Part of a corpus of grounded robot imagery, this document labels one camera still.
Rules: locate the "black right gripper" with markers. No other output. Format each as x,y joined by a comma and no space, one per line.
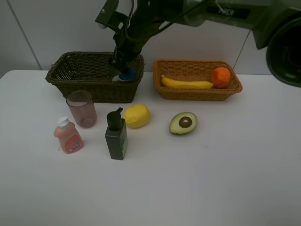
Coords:
130,40

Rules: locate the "white bottle blue cap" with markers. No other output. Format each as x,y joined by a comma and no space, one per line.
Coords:
130,76

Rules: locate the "yellow banana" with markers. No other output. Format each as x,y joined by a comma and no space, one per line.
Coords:
169,83

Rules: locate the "halved avocado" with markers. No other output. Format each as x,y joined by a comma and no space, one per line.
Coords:
183,123

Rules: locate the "orange tangerine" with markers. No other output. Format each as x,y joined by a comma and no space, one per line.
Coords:
221,77

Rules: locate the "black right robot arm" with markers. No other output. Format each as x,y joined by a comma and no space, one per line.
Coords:
276,26

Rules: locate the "dark brown wicker basket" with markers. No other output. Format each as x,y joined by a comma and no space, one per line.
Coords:
90,71

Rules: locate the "translucent pink plastic cup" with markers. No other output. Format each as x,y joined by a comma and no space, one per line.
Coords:
82,108

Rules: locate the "yellow lemon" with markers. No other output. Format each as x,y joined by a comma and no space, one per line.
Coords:
137,116

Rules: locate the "dark green pump bottle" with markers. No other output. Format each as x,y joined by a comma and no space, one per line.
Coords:
116,135

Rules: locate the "orange wicker basket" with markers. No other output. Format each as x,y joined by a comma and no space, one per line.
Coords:
193,70

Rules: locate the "pink bottle white cap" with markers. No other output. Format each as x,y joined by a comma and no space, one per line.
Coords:
68,136

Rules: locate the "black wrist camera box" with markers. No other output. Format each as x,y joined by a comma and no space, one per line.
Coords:
110,17

